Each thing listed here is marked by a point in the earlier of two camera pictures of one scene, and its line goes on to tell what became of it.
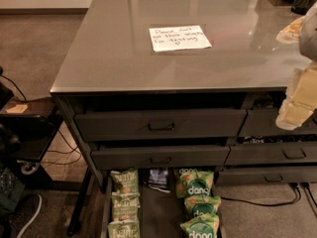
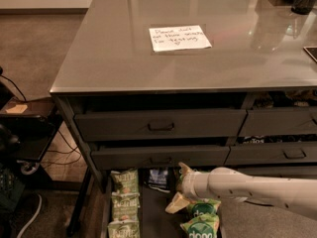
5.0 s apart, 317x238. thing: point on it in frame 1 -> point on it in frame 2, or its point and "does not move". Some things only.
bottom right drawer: (266, 175) does not move
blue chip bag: (158, 179) does not move
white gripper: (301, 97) -> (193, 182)
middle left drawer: (159, 158) does not move
